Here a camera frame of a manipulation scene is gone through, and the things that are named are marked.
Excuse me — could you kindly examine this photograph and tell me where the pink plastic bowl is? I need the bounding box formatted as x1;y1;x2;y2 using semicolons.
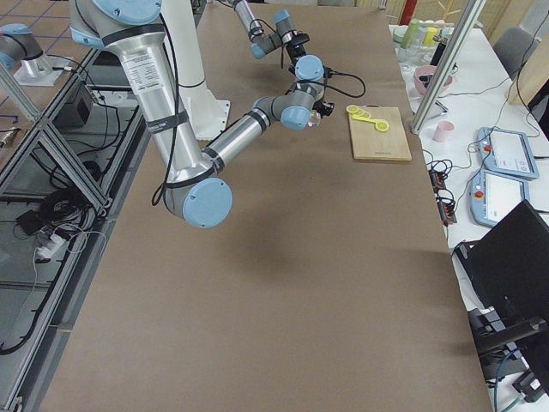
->
413;65;453;96

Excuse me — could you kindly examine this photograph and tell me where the aluminium frame post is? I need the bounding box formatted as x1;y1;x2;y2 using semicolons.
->
410;0;487;135

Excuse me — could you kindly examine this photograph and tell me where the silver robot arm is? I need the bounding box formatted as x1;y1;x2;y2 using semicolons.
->
69;1;334;228
220;0;310;64

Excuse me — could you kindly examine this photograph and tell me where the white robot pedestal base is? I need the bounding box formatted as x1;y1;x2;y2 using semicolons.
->
161;0;231;141

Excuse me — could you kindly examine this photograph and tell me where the bamboo cutting board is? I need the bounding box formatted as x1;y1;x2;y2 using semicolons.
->
347;106;412;161

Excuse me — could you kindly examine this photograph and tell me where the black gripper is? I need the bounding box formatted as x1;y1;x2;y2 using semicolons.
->
315;100;335;118

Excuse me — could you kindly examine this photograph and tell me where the black thermos bottle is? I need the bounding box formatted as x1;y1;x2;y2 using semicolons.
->
430;36;449;66

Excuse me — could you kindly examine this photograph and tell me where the green tall cup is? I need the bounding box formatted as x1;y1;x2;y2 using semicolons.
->
401;19;419;49

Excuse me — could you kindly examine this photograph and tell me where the upper blue teach pendant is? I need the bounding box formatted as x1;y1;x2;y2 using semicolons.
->
476;127;540;179

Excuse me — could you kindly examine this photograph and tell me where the pink plastic cup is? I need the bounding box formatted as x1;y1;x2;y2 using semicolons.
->
432;120;455;142

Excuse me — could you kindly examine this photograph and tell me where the black laptop monitor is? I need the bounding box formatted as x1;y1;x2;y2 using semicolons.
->
455;200;548;390

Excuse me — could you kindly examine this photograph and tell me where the lower blue teach pendant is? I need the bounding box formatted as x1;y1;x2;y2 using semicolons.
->
468;169;530;227

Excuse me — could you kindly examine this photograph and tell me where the yellow plastic spoon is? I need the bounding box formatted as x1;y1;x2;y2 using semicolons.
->
352;115;389;132

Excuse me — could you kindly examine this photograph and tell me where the blue teach pendant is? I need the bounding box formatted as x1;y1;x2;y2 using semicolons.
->
476;127;540;179
468;169;530;227

